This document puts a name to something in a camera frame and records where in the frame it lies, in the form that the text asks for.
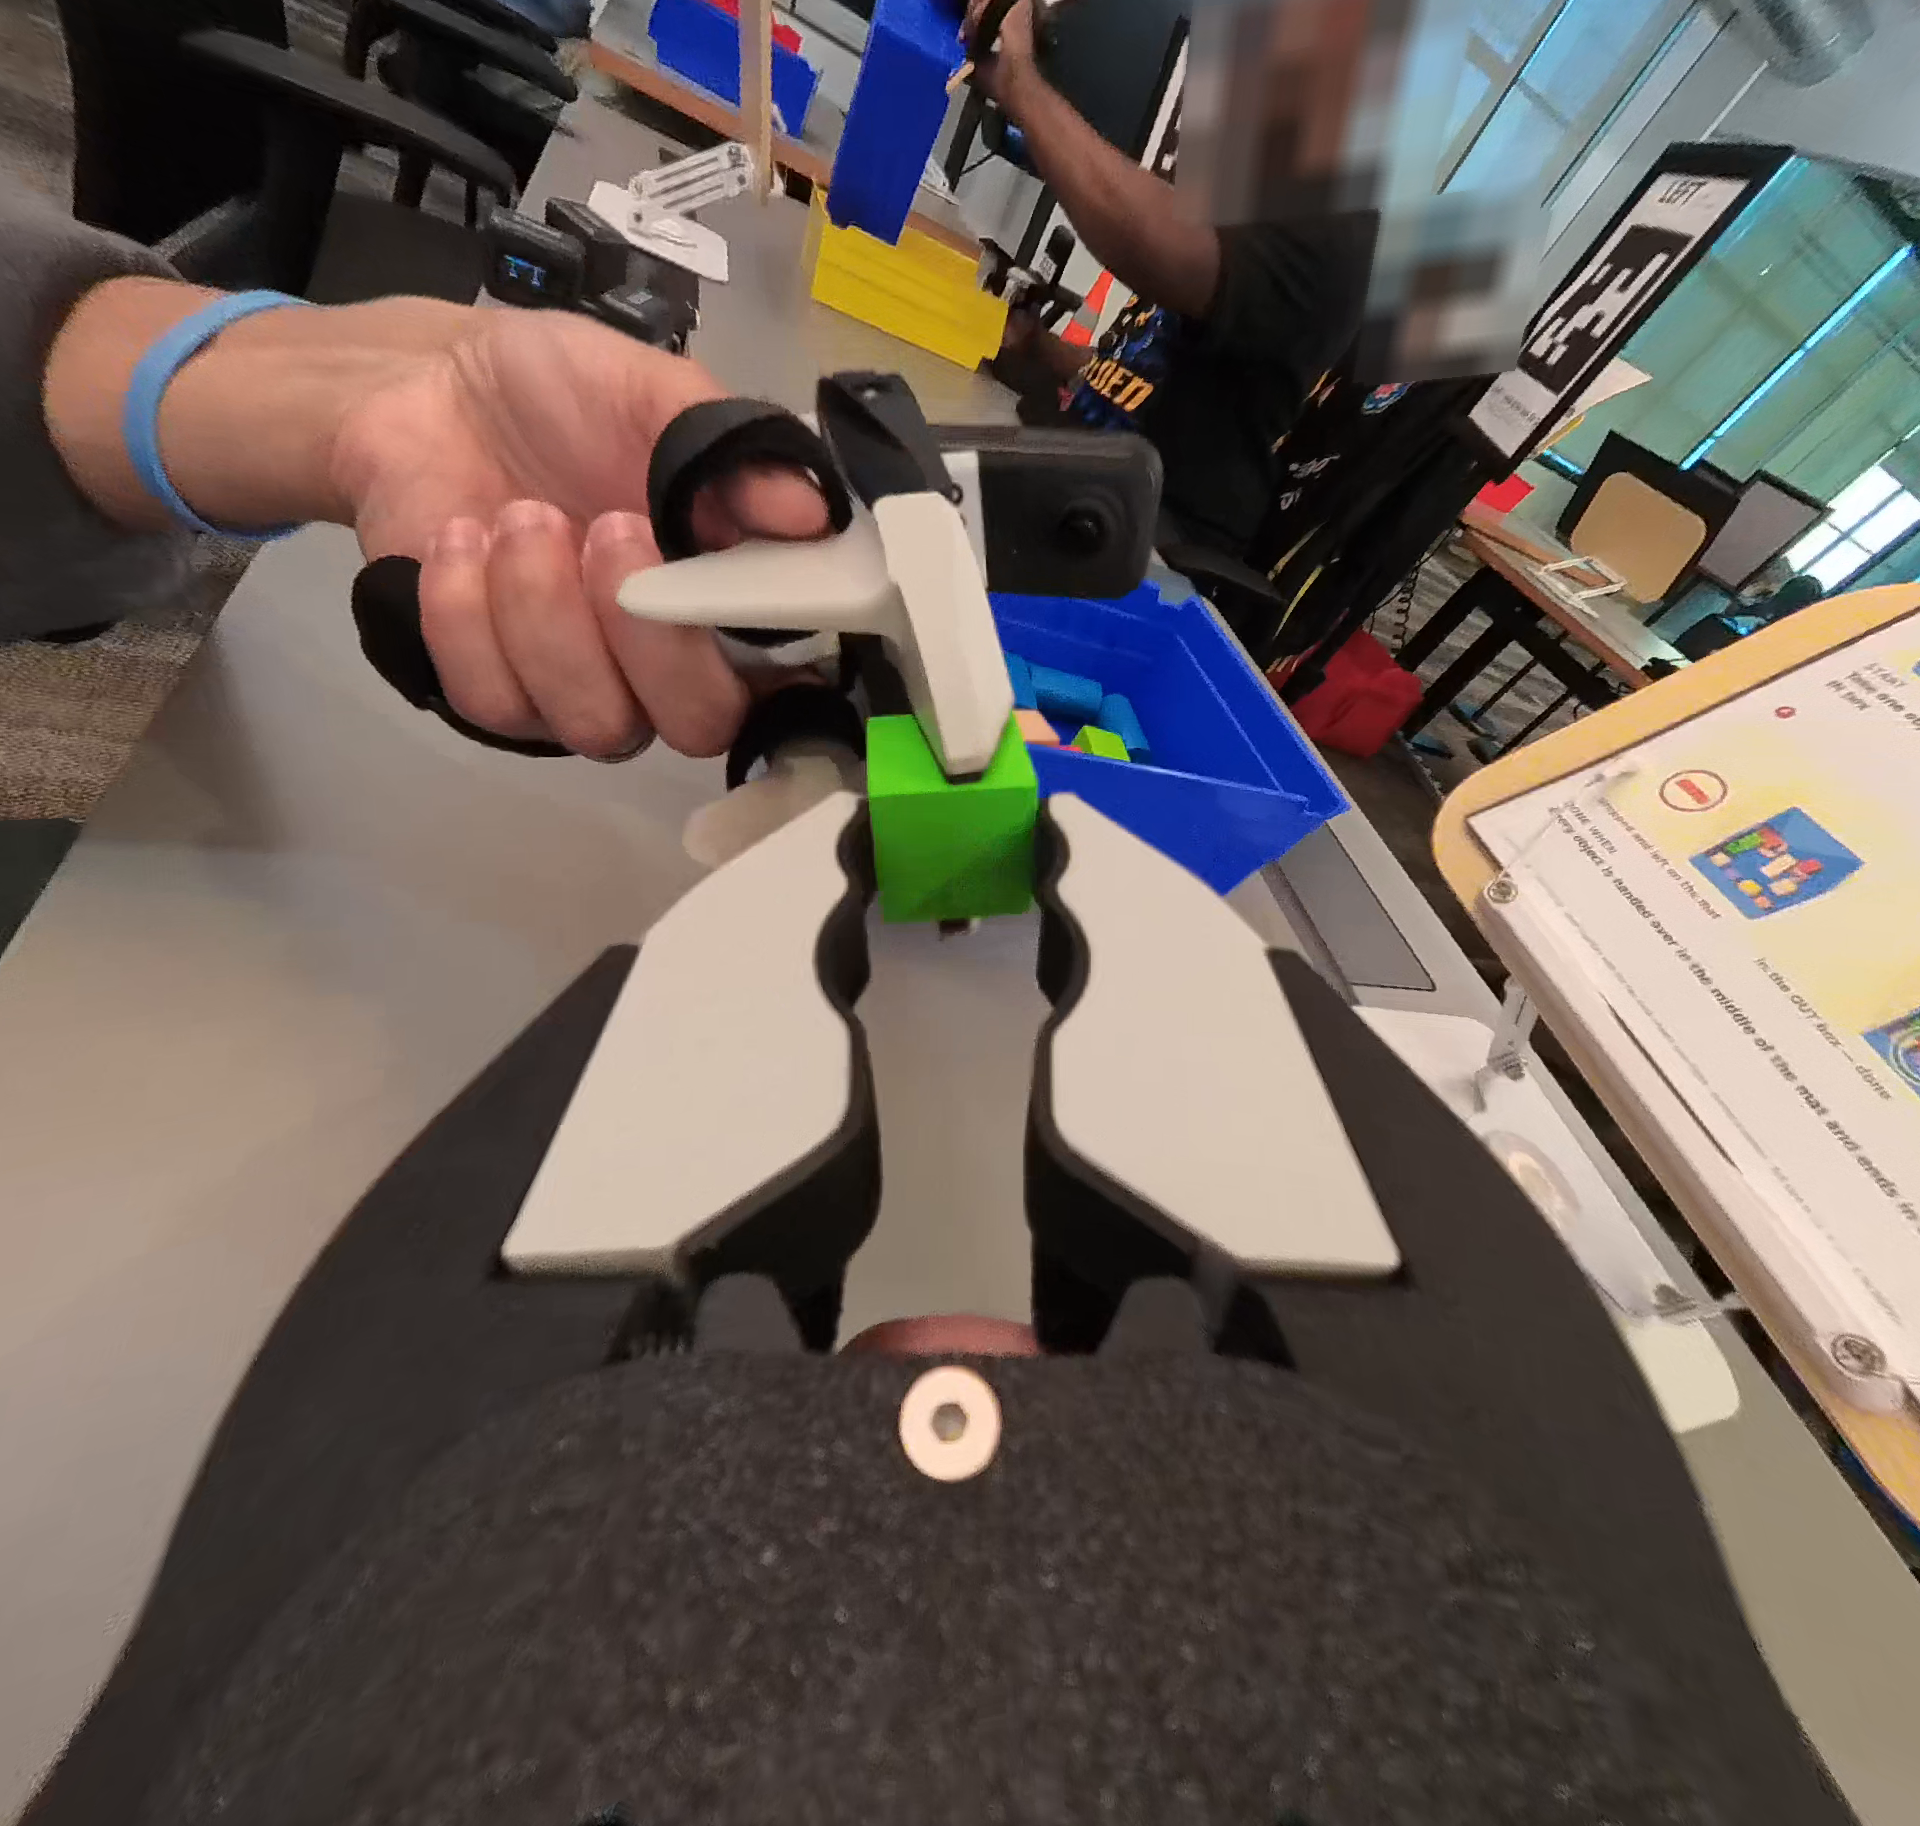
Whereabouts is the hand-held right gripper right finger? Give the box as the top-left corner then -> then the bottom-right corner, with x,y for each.
1030,796 -> 1406,1280

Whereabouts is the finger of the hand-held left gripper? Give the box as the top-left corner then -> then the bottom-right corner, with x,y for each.
686,771 -> 818,868
616,485 -> 1017,782

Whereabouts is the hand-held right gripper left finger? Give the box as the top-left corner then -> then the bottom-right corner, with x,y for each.
500,792 -> 878,1280

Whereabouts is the green wooden cube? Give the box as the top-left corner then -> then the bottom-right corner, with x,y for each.
869,711 -> 1043,919

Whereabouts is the blue plastic bin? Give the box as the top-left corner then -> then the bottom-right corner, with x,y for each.
829,0 -> 978,243
989,581 -> 1352,899
646,0 -> 818,142

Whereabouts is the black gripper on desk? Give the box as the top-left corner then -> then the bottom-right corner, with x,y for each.
483,201 -> 706,352

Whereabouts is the person's left hand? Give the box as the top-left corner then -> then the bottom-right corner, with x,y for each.
329,302 -> 855,763

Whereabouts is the yellow plastic bin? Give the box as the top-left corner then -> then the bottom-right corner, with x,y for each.
811,198 -> 1016,372

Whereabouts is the red bag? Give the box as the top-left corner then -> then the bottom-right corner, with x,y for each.
1290,635 -> 1427,763

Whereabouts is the white stand with wooden stick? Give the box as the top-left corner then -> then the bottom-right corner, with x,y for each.
591,0 -> 782,282

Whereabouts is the clipboard with instruction sheet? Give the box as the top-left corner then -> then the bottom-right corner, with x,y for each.
1431,586 -> 1920,1544

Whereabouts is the tan chair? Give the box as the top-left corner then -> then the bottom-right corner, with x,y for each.
1563,469 -> 1719,614

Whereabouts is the printed marker board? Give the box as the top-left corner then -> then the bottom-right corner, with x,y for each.
1472,147 -> 1792,462

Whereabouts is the blue wristband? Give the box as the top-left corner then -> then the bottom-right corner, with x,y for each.
127,292 -> 316,540

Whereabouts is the black office chair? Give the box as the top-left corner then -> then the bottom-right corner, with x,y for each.
16,0 -> 573,298

